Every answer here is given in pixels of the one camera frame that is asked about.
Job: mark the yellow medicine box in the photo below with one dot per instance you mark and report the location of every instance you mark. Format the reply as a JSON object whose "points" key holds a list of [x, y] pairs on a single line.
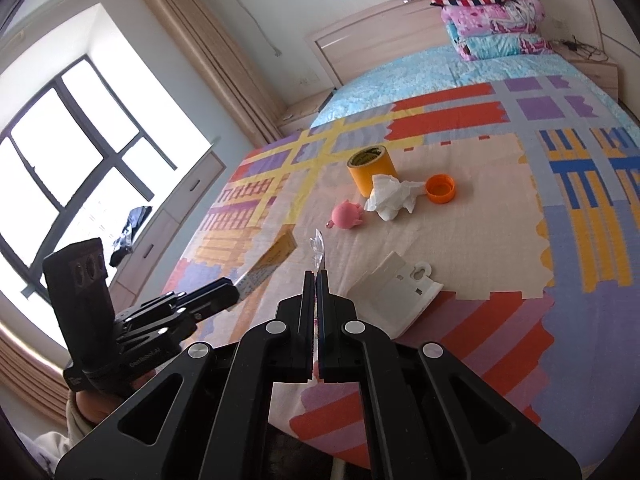
{"points": [[266, 265]]}

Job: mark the beige curtain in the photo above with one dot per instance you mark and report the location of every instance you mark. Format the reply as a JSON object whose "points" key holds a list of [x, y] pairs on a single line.
{"points": [[223, 65], [38, 384]]}

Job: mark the white cardboard packaging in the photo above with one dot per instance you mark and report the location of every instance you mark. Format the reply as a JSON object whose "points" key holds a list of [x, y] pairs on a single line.
{"points": [[394, 294]]}

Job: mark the left wooden nightstand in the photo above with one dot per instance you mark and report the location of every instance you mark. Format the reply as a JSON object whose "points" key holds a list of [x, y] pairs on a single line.
{"points": [[300, 115]]}

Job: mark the beige window cabinet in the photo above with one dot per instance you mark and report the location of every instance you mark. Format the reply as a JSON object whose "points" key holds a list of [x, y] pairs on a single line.
{"points": [[160, 229]]}

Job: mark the beige lower curtain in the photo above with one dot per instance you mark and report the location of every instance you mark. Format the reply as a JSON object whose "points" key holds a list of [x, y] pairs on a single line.
{"points": [[38, 384]]}

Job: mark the person's left hand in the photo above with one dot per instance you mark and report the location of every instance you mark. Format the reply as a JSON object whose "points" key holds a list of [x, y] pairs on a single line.
{"points": [[95, 406]]}

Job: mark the blue cloth on cabinet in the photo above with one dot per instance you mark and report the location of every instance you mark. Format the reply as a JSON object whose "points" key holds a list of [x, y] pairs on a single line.
{"points": [[124, 243]]}

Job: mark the crumpled white tissue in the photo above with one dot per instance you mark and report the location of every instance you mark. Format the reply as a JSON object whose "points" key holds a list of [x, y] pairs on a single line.
{"points": [[389, 196]]}

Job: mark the silver pill blister pack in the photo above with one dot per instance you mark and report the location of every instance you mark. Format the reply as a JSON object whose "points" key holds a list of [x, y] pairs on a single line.
{"points": [[319, 260]]}

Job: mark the orange bottle cap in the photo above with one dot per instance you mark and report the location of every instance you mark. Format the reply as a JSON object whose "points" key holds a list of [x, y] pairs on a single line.
{"points": [[440, 189]]}

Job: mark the light blue bedspread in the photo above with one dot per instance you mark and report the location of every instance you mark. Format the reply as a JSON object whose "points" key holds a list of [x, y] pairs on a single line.
{"points": [[431, 70]]}

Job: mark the colourful patterned blanket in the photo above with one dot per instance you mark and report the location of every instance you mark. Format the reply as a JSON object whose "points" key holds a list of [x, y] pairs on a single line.
{"points": [[537, 254]]}

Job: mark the yellow tape roll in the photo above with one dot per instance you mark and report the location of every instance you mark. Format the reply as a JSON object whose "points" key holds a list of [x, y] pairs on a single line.
{"points": [[367, 163]]}

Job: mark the wooden bed headboard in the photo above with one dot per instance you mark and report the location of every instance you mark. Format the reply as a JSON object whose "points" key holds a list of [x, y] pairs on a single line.
{"points": [[351, 47]]}

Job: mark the blue folded quilt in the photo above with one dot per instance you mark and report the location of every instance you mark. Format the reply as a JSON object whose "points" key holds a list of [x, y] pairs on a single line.
{"points": [[477, 48]]}

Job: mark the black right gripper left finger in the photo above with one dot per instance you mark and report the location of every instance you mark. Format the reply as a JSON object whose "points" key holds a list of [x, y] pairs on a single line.
{"points": [[205, 415]]}

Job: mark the pink folded quilt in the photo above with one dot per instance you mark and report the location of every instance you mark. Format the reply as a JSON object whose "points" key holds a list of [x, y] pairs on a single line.
{"points": [[492, 19]]}

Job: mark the dark framed window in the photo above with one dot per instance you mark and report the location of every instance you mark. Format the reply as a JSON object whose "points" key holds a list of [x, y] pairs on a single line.
{"points": [[74, 161]]}

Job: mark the pink pig toy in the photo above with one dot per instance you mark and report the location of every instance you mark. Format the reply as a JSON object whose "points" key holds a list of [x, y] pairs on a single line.
{"points": [[345, 216]]}

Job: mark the wooden nightstand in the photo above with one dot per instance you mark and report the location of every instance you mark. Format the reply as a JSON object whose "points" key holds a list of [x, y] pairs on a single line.
{"points": [[594, 64], [300, 115]]}

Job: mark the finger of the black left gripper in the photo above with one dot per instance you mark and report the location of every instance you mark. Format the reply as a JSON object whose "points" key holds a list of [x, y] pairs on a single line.
{"points": [[221, 291], [203, 311]]}

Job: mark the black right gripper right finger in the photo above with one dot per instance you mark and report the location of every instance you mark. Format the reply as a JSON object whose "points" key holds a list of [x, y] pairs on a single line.
{"points": [[427, 415]]}

